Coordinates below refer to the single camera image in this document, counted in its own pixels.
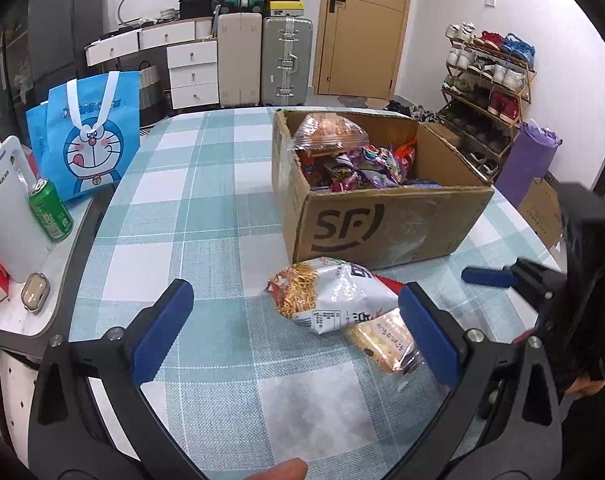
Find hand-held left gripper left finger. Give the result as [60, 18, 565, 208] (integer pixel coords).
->
[27, 279, 208, 480]

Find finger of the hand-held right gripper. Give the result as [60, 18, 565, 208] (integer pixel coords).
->
[461, 257, 567, 307]

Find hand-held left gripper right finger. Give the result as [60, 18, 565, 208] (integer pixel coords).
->
[383, 281, 566, 480]

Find beige biscuit packet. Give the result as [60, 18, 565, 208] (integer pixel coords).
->
[343, 307, 426, 391]

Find brown cardboard box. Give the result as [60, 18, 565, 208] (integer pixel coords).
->
[271, 109, 496, 271]

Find white red chip bag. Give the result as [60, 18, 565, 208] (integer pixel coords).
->
[265, 257, 406, 336]

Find small red snack packet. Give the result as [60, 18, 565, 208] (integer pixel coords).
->
[393, 141, 417, 178]

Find colourful purple snack packet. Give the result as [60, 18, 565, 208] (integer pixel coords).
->
[350, 144, 408, 186]

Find purple white snack packet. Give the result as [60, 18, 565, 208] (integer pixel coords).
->
[327, 157, 383, 193]

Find clear bag of orange snacks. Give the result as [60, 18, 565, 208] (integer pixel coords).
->
[293, 112, 371, 158]

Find person's right forearm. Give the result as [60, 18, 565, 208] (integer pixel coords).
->
[557, 390, 605, 480]

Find person's right hand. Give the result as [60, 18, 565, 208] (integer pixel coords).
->
[565, 370, 605, 401]

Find person's left hand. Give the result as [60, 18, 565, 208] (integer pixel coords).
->
[240, 457, 309, 480]

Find large flat floor carton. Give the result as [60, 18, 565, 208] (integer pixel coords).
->
[517, 175, 566, 253]

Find purple yoga mat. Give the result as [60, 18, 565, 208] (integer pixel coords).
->
[495, 119, 562, 208]

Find checkered tablecloth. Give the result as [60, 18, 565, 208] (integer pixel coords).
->
[70, 105, 563, 480]

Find small beige case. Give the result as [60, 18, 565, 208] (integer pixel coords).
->
[21, 272, 50, 313]

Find white side table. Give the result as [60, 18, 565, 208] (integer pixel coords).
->
[0, 180, 113, 361]

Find small brown shoe carton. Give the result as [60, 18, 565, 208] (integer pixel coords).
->
[425, 122, 466, 148]

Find green drink can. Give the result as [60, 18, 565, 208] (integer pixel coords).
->
[27, 177, 74, 242]

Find pile of loose shoes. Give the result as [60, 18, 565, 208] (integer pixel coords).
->
[383, 99, 441, 125]

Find white plastic appliance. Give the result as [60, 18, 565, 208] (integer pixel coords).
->
[0, 135, 53, 283]

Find rows of racked sneakers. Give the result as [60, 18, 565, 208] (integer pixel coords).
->
[443, 22, 536, 176]

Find blue cartoon tote bag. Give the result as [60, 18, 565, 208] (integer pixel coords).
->
[25, 71, 142, 202]

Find wooden shoe rack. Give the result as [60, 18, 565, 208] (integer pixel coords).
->
[440, 22, 538, 183]

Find woven laundry basket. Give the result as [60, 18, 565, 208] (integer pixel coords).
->
[138, 62, 164, 111]

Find white drawer dresser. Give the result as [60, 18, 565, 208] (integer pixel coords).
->
[85, 17, 220, 111]

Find wooden door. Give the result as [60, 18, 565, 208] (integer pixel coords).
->
[313, 0, 416, 98]

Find beige suitcase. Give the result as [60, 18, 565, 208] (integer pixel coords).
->
[216, 10, 263, 108]

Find silver suitcase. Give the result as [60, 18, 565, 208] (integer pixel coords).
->
[261, 16, 314, 107]

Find dark glass cabinet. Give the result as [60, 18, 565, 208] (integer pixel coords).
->
[0, 10, 33, 106]

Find dark grey fridge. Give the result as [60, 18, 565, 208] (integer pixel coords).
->
[27, 0, 106, 106]

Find black storage box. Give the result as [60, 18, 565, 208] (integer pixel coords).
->
[178, 0, 218, 20]

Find yellow black box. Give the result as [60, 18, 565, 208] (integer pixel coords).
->
[265, 0, 306, 18]

